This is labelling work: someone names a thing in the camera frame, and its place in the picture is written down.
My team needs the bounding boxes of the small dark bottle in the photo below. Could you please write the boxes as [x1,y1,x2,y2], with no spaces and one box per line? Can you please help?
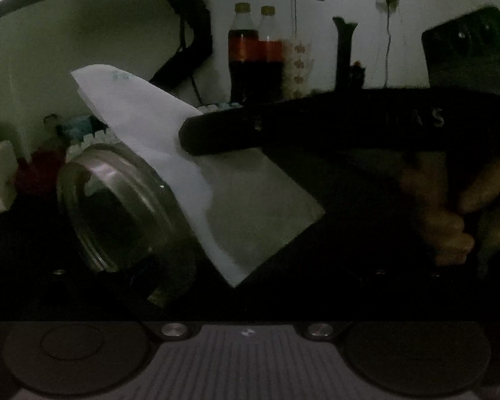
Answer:
[349,61,368,90]

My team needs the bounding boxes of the black monitor cable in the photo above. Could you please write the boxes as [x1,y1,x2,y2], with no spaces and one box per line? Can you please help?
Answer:
[178,12,206,106]

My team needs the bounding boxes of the cola bottle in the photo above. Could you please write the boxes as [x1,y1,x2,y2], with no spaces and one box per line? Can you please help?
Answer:
[228,3,259,105]
[258,6,285,103]

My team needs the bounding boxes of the clear plastic jar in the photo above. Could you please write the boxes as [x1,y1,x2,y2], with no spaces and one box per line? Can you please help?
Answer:
[56,142,199,309]

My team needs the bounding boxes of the patterned paper cup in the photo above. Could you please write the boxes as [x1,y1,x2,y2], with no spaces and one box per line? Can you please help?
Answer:
[282,37,313,99]

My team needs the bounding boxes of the red container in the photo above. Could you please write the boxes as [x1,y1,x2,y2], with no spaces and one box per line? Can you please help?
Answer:
[14,149,68,197]

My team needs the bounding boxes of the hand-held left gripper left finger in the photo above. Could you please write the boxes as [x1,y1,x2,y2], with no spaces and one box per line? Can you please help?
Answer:
[23,255,191,341]

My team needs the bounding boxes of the person's right hand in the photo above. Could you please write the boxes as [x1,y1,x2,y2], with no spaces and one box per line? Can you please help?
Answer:
[399,153,500,276]

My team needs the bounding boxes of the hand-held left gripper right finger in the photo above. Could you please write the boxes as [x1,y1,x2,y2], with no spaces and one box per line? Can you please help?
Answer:
[302,253,480,341]

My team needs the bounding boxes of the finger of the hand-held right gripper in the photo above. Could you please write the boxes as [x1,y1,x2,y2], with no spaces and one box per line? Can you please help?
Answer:
[178,106,276,157]

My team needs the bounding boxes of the wall cable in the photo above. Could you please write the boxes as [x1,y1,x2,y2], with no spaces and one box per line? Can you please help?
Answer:
[377,0,401,89]

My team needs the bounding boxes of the small glass jar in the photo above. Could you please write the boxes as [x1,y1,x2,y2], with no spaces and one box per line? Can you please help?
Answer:
[43,114,64,135]

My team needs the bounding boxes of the white paper sheet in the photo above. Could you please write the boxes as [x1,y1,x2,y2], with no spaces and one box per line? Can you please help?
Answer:
[69,64,327,288]

